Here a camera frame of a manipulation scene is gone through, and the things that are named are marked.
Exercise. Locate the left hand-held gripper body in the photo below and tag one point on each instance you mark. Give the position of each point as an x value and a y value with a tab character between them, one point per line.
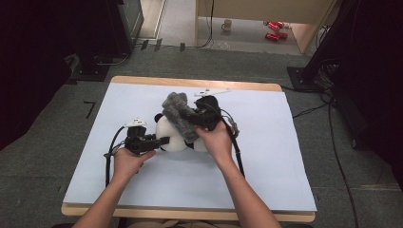
138	142

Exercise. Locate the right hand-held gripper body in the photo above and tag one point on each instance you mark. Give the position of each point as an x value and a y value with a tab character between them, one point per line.
207	114

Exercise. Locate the panda plush toy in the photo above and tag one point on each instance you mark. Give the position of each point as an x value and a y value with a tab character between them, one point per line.
168	139

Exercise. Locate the grey fuzzy cloth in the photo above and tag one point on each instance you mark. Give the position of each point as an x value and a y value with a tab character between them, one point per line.
179	117

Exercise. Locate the person's left hand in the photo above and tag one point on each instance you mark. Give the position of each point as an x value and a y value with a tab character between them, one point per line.
128	163

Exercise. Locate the person's right hand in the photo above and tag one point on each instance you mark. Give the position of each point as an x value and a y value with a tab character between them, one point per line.
217	144

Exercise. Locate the light blue table mat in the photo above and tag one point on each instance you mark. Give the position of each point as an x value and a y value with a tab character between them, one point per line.
190	183

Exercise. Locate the beige mug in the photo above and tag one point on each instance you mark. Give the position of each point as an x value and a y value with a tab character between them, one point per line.
226	25

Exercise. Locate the red can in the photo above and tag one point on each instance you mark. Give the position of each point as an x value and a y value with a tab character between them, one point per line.
280	24
273	26
272	36
283	35

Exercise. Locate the black cabinet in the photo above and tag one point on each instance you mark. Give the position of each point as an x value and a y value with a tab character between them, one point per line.
120	25

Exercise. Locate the black flat base plate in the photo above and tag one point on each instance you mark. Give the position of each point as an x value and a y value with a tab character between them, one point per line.
90	72

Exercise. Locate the light wooden furniture frame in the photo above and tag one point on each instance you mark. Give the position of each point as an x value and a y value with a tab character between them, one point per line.
253	9

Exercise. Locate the black stand with base plate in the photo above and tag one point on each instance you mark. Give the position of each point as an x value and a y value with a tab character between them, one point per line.
320	50

